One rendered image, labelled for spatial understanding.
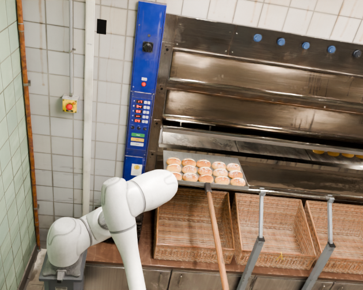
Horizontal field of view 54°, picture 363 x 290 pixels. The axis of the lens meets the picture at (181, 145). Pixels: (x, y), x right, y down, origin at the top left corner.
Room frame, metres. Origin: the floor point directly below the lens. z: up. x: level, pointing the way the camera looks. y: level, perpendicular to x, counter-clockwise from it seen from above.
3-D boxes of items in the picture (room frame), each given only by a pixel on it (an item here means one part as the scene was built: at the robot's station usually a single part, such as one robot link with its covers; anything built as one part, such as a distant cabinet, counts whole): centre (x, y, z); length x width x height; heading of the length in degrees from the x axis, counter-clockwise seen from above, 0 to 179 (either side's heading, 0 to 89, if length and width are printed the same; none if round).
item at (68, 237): (1.17, 0.47, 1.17); 0.18 x 0.16 x 0.22; 138
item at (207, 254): (1.91, -0.19, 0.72); 0.56 x 0.49 x 0.28; 98
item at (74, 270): (1.15, 0.47, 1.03); 0.22 x 0.18 x 0.06; 11
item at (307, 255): (2.00, -0.78, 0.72); 0.56 x 0.49 x 0.28; 98
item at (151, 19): (3.03, 0.44, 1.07); 1.93 x 0.16 x 2.15; 8
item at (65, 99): (2.00, 0.75, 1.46); 0.10 x 0.07 x 0.10; 98
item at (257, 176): (2.26, -0.73, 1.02); 1.79 x 0.11 x 0.19; 98
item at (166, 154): (1.96, -0.18, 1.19); 0.55 x 0.36 x 0.03; 99
